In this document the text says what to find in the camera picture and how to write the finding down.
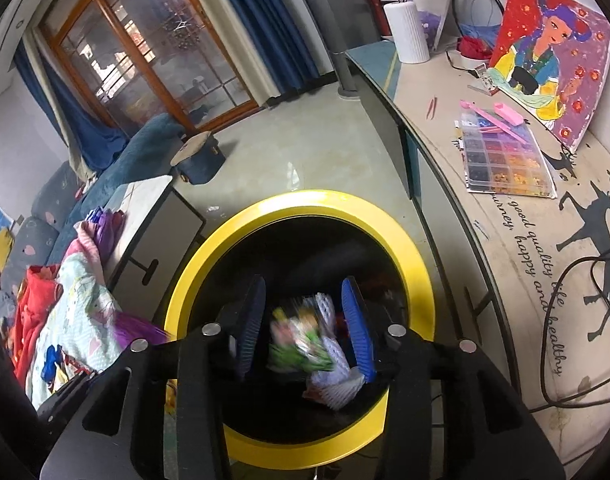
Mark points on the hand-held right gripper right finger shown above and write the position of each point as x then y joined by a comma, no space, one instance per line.
357,330

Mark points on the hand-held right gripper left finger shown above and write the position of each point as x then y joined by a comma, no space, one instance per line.
250,325

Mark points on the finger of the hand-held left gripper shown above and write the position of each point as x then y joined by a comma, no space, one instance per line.
67,397

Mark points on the green snack wrapper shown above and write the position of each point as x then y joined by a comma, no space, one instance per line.
295,340

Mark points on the white foam fruit net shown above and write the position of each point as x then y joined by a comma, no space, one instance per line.
335,382

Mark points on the yellow rimmed trash bin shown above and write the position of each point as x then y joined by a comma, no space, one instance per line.
305,205

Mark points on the cartoon cat printed blanket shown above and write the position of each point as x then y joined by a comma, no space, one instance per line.
80,310

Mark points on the red garment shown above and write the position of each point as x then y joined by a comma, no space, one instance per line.
32,310

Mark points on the white top coffee table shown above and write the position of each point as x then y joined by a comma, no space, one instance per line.
170,225

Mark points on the pink cloth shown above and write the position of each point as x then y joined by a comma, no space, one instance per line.
82,245

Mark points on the deer print tv cabinet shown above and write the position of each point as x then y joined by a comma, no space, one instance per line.
510,260

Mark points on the dark blue footstool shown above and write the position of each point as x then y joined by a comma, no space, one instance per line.
200,160

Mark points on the purple cloth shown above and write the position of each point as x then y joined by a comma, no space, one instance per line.
107,225

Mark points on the grey blue heart sofa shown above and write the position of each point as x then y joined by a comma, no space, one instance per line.
55,195

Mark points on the clear bead organizer box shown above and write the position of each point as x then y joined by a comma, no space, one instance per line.
505,160

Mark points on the pink tweezers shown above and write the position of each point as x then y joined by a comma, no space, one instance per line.
432,108

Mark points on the blue beige curtain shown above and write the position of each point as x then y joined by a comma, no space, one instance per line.
90,140
265,25

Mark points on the pink plastic stick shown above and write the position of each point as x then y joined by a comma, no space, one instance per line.
485,110

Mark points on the pink plastic tray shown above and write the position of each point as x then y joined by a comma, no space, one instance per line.
507,112

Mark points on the small printed card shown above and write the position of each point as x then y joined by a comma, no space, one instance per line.
485,80

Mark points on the wooden sliding glass door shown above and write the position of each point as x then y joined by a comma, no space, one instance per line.
150,60

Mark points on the white ribbed vase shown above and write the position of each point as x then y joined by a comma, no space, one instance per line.
407,35

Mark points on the grey tower air conditioner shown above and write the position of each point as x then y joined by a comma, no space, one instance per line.
335,20

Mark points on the small white purple canvas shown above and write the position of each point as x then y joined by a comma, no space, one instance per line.
435,10

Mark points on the colourful figure painting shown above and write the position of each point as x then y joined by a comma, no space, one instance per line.
550,60

